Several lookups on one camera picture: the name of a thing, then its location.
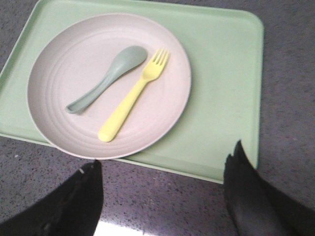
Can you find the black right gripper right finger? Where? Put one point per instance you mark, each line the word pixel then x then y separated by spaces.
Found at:
pixel 256 207

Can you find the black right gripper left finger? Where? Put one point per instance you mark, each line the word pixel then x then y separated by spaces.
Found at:
pixel 72 209

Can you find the yellow plastic fork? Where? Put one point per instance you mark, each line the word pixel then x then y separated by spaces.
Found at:
pixel 151 72

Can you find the mint green spoon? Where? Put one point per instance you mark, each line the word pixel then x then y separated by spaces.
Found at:
pixel 125 61

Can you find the light green tray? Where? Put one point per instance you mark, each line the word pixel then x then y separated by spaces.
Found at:
pixel 225 50

